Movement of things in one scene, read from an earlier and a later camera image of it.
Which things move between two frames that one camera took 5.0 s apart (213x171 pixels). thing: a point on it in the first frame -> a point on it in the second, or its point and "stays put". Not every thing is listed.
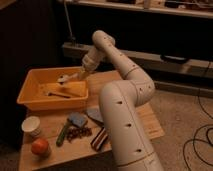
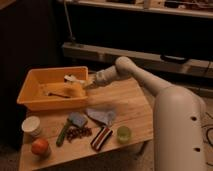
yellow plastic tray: [53, 89] stays put
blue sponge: [77, 118] stays put
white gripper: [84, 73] -> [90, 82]
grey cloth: [95, 113] stays put
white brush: [66, 77] -> [74, 79]
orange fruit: [40, 146] stays put
